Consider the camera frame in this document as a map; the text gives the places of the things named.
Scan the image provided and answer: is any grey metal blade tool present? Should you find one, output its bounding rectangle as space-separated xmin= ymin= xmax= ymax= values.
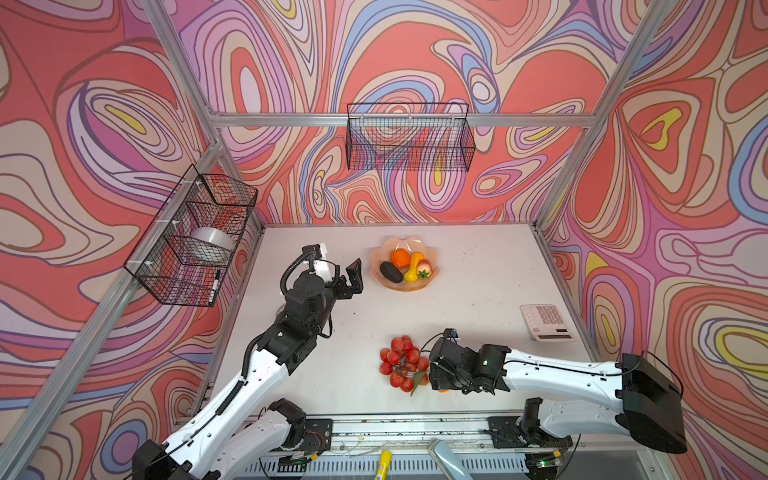
xmin=428 ymin=440 xmax=473 ymax=480

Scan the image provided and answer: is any dark fake avocado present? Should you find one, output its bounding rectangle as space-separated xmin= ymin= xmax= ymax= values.
xmin=379 ymin=261 xmax=404 ymax=284

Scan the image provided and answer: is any black wire basket left wall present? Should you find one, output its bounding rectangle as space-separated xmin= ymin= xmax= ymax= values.
xmin=124 ymin=166 xmax=258 ymax=307

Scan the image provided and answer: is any black wire basket wall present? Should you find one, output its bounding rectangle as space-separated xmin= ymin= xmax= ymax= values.
xmin=124 ymin=166 xmax=258 ymax=307
xmin=345 ymin=101 xmax=476 ymax=172

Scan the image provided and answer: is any black marker in basket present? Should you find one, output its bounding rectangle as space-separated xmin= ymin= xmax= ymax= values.
xmin=208 ymin=270 xmax=221 ymax=307

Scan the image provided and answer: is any fake strawberry bunch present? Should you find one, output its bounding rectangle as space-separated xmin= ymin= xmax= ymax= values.
xmin=378 ymin=335 xmax=430 ymax=395

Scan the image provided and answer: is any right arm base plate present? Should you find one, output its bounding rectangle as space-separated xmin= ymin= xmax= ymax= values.
xmin=485 ymin=416 xmax=573 ymax=451

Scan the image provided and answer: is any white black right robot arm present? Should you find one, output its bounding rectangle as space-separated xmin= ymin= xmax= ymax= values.
xmin=429 ymin=336 xmax=688 ymax=455

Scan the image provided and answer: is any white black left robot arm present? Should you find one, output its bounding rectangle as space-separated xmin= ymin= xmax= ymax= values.
xmin=128 ymin=244 xmax=364 ymax=479

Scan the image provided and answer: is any black wire basket back wall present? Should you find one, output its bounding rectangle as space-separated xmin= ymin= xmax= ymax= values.
xmin=345 ymin=101 xmax=476 ymax=172

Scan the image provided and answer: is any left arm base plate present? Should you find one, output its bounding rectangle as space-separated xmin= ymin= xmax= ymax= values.
xmin=281 ymin=418 xmax=334 ymax=458

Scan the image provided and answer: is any large fake orange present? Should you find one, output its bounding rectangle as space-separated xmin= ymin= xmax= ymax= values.
xmin=390 ymin=249 xmax=411 ymax=270

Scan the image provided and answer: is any peach scalloped fruit bowl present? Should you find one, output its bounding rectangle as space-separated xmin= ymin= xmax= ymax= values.
xmin=369 ymin=236 xmax=441 ymax=292

